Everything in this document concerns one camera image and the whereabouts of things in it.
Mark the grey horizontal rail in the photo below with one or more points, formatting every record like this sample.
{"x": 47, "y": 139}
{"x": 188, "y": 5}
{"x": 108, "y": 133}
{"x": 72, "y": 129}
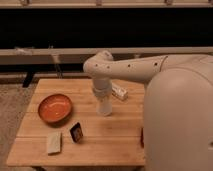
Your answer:
{"x": 30, "y": 56}

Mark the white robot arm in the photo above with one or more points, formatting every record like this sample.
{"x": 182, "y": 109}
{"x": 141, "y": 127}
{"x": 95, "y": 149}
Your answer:
{"x": 177, "y": 109}

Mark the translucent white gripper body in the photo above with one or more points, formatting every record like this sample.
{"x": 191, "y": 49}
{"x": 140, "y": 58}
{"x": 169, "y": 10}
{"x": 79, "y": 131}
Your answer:
{"x": 102, "y": 95}

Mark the small black box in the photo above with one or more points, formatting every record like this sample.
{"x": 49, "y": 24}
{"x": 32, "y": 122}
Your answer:
{"x": 76, "y": 132}

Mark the orange bowl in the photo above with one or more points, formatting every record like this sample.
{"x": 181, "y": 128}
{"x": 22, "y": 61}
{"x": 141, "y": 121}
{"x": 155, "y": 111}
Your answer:
{"x": 54, "y": 108}

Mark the dark red oval object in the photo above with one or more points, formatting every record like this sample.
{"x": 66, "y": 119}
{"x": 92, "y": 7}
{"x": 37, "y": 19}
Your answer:
{"x": 142, "y": 138}

